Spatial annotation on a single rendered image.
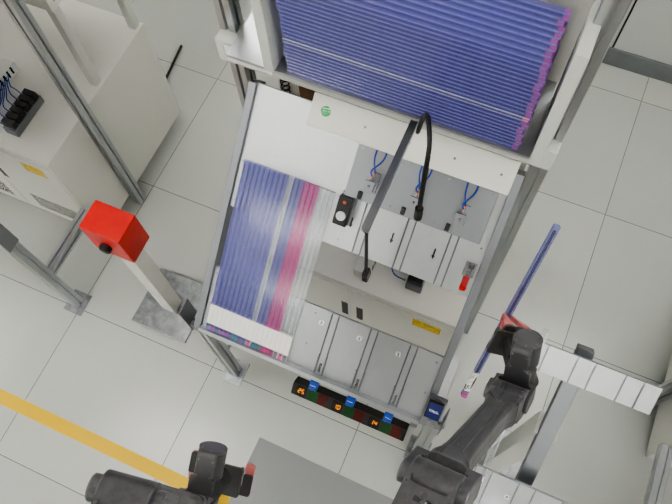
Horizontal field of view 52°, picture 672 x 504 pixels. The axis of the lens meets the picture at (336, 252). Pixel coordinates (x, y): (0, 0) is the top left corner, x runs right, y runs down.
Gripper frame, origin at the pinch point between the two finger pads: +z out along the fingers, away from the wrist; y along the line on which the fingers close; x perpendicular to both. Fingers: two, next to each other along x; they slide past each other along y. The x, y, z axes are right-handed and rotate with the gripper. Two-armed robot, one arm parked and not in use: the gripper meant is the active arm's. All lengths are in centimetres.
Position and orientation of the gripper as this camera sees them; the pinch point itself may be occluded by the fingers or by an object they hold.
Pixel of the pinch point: (506, 318)
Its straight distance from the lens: 158.6
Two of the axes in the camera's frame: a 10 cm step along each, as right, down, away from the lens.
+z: 0.2, -5.8, 8.1
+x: -2.8, 7.8, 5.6
